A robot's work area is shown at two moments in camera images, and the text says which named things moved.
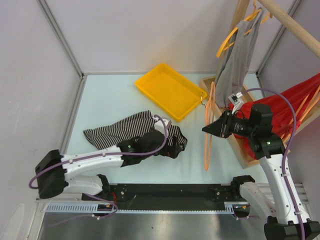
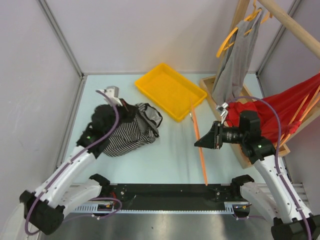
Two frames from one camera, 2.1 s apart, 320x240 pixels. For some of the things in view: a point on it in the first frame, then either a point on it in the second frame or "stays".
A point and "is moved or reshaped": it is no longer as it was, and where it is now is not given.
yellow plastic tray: (172, 92) stays
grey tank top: (237, 60) stays
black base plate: (132, 196) stays
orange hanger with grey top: (223, 46) stays
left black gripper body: (167, 150) -> (125, 115)
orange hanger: (212, 83) -> (199, 139)
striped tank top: (122, 131) is moved or reshaped
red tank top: (289, 106) stays
